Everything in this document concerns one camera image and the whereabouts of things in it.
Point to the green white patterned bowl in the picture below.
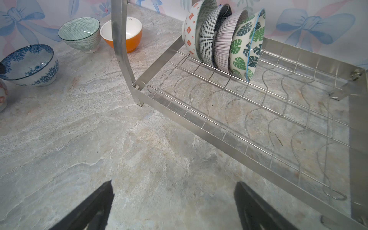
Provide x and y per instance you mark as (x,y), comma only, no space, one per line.
(193,23)

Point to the green leaf pattern bowl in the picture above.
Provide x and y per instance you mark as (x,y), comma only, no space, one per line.
(246,45)

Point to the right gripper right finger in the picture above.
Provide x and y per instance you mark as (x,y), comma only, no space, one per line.
(255,213)

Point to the blue white patterned bowl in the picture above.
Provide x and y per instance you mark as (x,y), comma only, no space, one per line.
(34,65)

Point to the white orange bowl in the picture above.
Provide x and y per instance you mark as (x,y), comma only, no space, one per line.
(134,31)

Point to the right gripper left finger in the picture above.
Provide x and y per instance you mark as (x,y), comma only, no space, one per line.
(92,213)

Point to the stainless steel dish rack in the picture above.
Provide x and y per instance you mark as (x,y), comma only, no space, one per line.
(301,123)

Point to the pink purple glass bowl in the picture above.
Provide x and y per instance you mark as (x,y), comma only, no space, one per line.
(223,40)

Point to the pale green bowl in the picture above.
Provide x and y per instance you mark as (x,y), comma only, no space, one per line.
(81,34)

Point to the dark blue flower bowl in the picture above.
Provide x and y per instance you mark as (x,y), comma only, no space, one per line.
(209,30)

